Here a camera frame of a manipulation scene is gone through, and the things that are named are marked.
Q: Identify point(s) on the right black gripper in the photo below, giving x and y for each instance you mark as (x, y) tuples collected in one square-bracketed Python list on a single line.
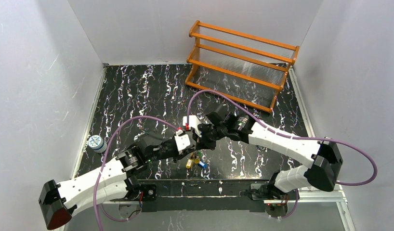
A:
[(205, 135)]

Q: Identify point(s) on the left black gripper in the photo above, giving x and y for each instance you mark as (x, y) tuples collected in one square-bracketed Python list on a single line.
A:
[(173, 150)]

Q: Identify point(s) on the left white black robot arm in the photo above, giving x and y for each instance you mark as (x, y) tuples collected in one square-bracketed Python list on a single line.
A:
[(60, 201)]

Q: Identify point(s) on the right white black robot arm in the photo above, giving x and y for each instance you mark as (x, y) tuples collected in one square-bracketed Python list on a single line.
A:
[(320, 161)]

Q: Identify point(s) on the blue tag key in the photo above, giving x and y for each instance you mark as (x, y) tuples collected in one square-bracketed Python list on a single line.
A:
[(202, 165)]

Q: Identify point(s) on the orange two-tier rack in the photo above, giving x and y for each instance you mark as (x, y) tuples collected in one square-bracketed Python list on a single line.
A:
[(246, 68)]

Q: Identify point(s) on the blue white round container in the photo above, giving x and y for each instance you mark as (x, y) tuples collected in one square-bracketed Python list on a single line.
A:
[(97, 144)]

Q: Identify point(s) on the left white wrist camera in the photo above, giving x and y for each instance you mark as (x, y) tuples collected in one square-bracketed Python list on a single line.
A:
[(182, 140)]

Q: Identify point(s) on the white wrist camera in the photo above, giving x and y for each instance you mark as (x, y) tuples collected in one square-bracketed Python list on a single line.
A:
[(191, 123), (182, 140)]

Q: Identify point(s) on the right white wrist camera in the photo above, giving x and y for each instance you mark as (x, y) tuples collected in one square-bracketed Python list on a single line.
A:
[(191, 123)]

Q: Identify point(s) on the aluminium front rail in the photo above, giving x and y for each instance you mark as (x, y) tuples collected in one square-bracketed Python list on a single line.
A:
[(197, 194)]

